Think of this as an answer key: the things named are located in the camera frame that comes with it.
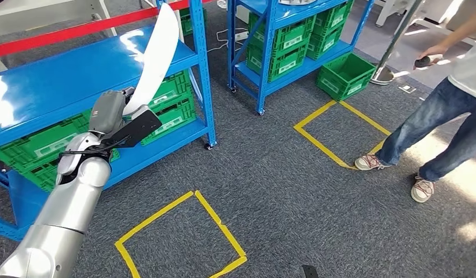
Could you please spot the small square floor plate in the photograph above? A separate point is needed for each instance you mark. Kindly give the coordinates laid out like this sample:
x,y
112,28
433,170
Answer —
x,y
407,89

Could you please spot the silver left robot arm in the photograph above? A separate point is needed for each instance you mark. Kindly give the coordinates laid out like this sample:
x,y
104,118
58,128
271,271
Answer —
x,y
65,215

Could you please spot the blue metal shelf rack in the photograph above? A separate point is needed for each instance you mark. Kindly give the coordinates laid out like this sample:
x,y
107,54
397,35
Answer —
x,y
245,75
69,76

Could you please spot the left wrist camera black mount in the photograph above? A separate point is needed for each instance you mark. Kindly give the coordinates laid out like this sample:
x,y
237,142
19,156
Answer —
x,y
140,128

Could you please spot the white furniture frame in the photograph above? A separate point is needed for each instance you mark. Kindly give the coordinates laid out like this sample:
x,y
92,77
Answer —
x,y
385,13

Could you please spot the black handheld controller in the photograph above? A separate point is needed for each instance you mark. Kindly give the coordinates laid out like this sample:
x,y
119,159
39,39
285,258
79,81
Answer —
x,y
423,62

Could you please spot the green folded plastic crate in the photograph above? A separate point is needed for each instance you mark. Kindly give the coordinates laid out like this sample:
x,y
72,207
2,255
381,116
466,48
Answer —
x,y
328,45
288,67
293,42
54,146
42,176
188,23
337,21
171,126
165,96

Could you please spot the white curved plastic part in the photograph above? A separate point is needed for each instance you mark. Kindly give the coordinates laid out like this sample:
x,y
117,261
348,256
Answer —
x,y
157,57

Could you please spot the silver finned metal disc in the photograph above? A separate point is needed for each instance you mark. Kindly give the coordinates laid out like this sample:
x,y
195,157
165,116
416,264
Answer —
x,y
297,2

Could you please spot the silver stanchion with round base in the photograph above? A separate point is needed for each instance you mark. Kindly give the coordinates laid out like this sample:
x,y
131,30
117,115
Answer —
x,y
383,75

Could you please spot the yellow floor tape square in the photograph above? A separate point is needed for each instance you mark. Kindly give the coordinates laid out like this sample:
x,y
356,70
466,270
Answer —
x,y
314,114
155,218

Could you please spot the open green plastic crate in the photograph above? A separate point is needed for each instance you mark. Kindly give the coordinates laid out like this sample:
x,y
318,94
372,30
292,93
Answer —
x,y
334,86

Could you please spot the white power strip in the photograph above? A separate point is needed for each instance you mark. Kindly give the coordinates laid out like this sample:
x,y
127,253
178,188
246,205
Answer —
x,y
241,36

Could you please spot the person's hand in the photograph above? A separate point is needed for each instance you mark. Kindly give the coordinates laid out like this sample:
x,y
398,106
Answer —
x,y
433,51

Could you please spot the person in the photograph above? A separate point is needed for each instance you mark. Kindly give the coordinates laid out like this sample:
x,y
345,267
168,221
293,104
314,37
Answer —
x,y
433,111

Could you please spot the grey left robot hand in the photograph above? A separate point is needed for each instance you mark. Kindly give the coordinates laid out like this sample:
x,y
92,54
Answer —
x,y
107,113

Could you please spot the red barrier belt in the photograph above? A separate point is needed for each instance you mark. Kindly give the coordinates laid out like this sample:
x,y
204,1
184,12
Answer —
x,y
69,32

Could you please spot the white table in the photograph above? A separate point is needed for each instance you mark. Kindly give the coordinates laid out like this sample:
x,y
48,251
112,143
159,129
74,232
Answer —
x,y
38,17

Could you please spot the black robot bracket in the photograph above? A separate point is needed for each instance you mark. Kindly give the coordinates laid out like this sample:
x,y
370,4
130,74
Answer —
x,y
311,271

